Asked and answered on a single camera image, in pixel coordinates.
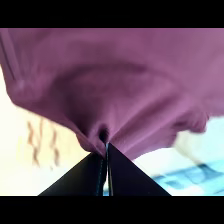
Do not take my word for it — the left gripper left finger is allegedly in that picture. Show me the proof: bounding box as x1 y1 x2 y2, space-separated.
38 143 108 197

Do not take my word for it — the dark red shirt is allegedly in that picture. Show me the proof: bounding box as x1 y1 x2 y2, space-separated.
0 28 224 162

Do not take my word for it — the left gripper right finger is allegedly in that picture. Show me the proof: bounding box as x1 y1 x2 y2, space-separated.
106 142 172 197

